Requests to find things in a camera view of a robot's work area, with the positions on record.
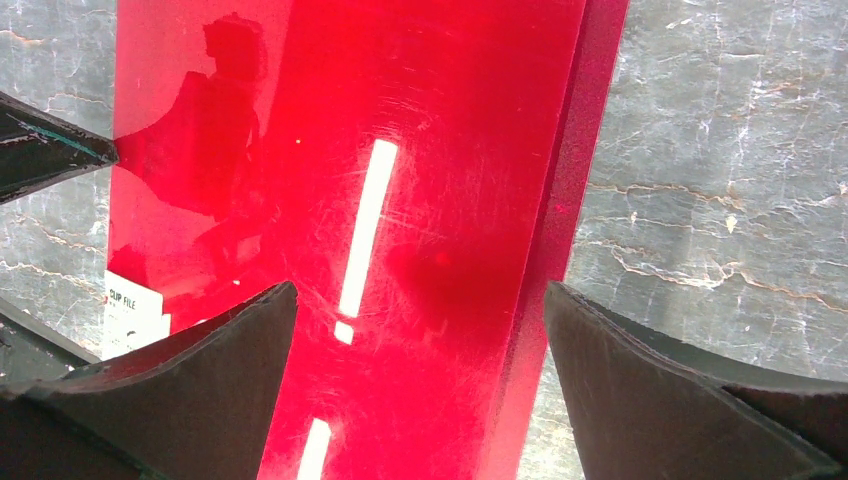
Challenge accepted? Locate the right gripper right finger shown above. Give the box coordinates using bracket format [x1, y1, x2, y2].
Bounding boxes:
[544, 282, 847, 479]

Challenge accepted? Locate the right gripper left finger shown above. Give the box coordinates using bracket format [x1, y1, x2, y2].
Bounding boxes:
[1, 282, 298, 479]

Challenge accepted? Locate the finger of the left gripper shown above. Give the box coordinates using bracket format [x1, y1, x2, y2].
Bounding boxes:
[1, 93, 118, 204]

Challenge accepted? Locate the red clip file folder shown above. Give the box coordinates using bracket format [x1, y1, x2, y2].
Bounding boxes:
[102, 1, 628, 479]

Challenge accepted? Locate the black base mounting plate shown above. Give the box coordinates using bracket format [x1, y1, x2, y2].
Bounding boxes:
[1, 299, 100, 384]

